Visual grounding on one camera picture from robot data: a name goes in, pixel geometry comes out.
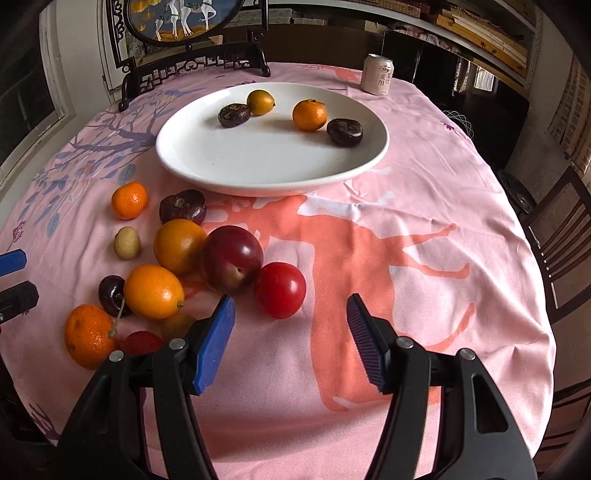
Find dark water chestnut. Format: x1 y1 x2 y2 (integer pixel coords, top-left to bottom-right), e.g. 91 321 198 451
218 104 251 128
159 189 208 226
326 119 363 148

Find white wire object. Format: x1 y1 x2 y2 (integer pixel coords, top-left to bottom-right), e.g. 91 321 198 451
442 109 477 138

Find small red cherry tomato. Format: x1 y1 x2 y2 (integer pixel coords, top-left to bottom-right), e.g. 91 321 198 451
120 330 165 357

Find round orange kumquat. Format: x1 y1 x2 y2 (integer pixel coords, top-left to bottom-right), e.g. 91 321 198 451
153 219 208 276

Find small dull yellow fruit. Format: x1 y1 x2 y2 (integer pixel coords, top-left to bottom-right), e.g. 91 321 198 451
160 313 198 342

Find round painted table screen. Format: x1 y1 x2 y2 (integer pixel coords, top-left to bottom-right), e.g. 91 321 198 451
105 0 272 114

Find orange mandarin with stem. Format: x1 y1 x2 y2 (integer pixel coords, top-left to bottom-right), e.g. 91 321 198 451
64 304 119 370

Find white round plate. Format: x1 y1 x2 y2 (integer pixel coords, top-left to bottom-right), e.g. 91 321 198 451
155 82 389 198

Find dark wooden slatted chair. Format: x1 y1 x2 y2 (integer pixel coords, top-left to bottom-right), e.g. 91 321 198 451
519 165 591 325

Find dark round object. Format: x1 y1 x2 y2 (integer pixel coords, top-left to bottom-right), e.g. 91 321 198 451
497 168 537 216

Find white framed window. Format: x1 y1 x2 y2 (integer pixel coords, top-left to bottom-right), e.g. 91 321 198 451
0 7 78 185

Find oval orange kumquat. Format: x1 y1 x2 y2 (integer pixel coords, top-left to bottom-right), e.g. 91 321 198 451
124 264 186 321

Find dark red plum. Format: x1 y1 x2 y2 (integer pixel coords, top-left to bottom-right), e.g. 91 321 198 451
199 225 265 294

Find shelf with wooden boards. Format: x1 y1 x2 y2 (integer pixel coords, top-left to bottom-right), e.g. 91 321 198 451
268 0 544 88

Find dark red cherry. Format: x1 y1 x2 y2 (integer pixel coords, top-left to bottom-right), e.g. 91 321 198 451
98 275 131 318

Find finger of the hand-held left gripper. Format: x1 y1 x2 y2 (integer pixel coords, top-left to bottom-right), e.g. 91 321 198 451
0 248 27 278
0 281 40 324

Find pale yellow longan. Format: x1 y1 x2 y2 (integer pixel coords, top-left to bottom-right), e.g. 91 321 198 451
113 226 141 260

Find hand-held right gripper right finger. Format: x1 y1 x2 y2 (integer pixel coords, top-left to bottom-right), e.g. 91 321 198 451
346 294 539 480

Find pink printed tablecloth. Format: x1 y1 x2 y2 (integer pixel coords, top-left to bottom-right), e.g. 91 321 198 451
0 62 557 480

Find white drink can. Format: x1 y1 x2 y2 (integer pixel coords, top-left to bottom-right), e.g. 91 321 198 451
361 53 394 97

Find small yellow kumquat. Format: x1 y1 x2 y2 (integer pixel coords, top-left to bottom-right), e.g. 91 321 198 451
246 89 276 116

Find small orange mandarin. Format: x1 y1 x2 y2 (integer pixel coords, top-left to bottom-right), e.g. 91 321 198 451
111 181 149 220
292 99 328 132

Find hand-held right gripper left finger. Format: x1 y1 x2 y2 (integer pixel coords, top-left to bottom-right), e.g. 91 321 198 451
55 295 236 480

